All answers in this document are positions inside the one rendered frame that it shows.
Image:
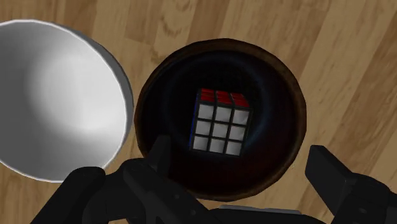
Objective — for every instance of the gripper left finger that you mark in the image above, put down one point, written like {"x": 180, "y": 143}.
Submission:
{"x": 139, "y": 189}

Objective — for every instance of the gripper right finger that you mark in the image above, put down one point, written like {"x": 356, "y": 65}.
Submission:
{"x": 344, "y": 186}

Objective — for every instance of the colourful puzzle cube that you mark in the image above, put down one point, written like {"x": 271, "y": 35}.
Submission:
{"x": 220, "y": 124}

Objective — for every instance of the dark brown bowl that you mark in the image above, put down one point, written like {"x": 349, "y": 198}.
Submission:
{"x": 273, "y": 93}

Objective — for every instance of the white bowl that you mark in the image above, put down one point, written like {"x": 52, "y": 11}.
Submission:
{"x": 62, "y": 99}

